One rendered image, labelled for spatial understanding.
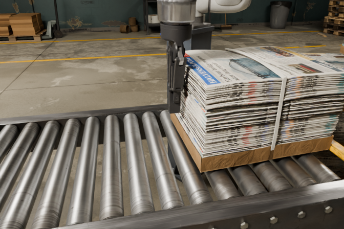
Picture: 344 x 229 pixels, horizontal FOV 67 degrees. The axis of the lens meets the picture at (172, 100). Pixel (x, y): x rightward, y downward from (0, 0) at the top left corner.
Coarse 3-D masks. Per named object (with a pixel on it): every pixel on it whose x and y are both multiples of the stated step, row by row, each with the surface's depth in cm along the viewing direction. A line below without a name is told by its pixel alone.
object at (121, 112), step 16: (64, 112) 92; (80, 112) 92; (96, 112) 92; (112, 112) 92; (128, 112) 92; (144, 112) 93; (160, 112) 94; (0, 128) 85; (80, 128) 90; (160, 128) 97; (80, 144) 93
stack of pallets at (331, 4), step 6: (330, 0) 674; (336, 0) 658; (342, 0) 640; (330, 6) 678; (336, 6) 661; (342, 6) 645; (330, 12) 684; (336, 12) 667; (342, 12) 650; (330, 18) 679; (336, 18) 661; (342, 18) 656; (324, 24) 698; (330, 24) 680; (336, 24) 664; (342, 24) 661; (324, 30) 705; (336, 30) 669; (342, 30) 659
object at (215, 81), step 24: (192, 72) 60; (216, 72) 60; (240, 72) 60; (192, 96) 63; (216, 96) 54; (240, 96) 56; (264, 96) 57; (192, 120) 65; (216, 120) 57; (240, 120) 58; (264, 120) 60; (216, 144) 60; (240, 144) 62
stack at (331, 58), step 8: (312, 56) 152; (320, 56) 152; (328, 56) 152; (336, 56) 152; (336, 64) 136; (336, 128) 139; (336, 136) 142; (312, 152) 147; (320, 152) 146; (328, 152) 146; (320, 160) 149; (328, 160) 148; (336, 160) 148; (336, 168) 150
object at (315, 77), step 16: (240, 48) 82; (256, 48) 82; (272, 48) 81; (272, 64) 66; (288, 64) 66; (304, 64) 66; (320, 64) 66; (304, 80) 58; (320, 80) 59; (336, 80) 61; (304, 96) 60; (320, 96) 62; (336, 96) 63; (304, 112) 62; (320, 112) 64; (336, 112) 65; (288, 128) 64; (304, 128) 65; (320, 128) 67
